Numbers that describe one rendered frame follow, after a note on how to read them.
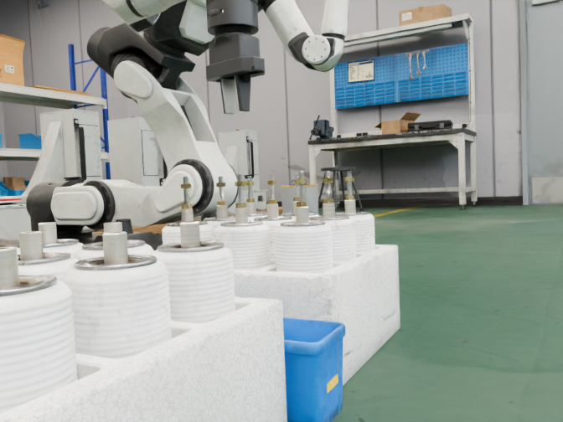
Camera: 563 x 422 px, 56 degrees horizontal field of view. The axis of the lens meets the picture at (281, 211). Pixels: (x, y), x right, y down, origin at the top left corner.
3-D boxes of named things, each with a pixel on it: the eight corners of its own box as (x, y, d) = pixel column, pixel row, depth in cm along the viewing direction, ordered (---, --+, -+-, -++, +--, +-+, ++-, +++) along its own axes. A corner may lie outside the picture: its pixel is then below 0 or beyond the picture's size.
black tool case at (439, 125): (411, 136, 562) (411, 125, 561) (453, 132, 547) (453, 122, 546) (407, 134, 530) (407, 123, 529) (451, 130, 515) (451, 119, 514)
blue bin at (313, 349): (136, 404, 80) (131, 325, 79) (180, 378, 90) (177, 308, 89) (322, 440, 67) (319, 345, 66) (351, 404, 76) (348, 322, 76)
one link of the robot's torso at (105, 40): (77, 57, 153) (101, 0, 147) (111, 65, 164) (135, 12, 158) (136, 110, 143) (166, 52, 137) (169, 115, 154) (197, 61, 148)
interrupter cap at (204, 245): (143, 254, 60) (142, 248, 60) (184, 246, 67) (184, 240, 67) (198, 256, 56) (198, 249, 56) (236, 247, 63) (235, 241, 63)
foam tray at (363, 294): (134, 365, 98) (129, 267, 97) (244, 314, 132) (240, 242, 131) (334, 396, 80) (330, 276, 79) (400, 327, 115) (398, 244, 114)
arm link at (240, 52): (191, 79, 94) (188, 10, 93) (231, 85, 101) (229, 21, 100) (240, 67, 85) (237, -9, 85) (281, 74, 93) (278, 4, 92)
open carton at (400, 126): (389, 138, 590) (388, 118, 588) (422, 135, 562) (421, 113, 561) (374, 137, 568) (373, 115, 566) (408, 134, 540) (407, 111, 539)
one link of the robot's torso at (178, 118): (177, 225, 136) (100, 80, 146) (218, 220, 152) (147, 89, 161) (217, 193, 129) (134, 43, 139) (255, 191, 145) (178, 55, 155)
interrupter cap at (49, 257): (-25, 267, 55) (-25, 260, 55) (38, 257, 61) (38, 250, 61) (25, 270, 51) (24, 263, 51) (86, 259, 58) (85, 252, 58)
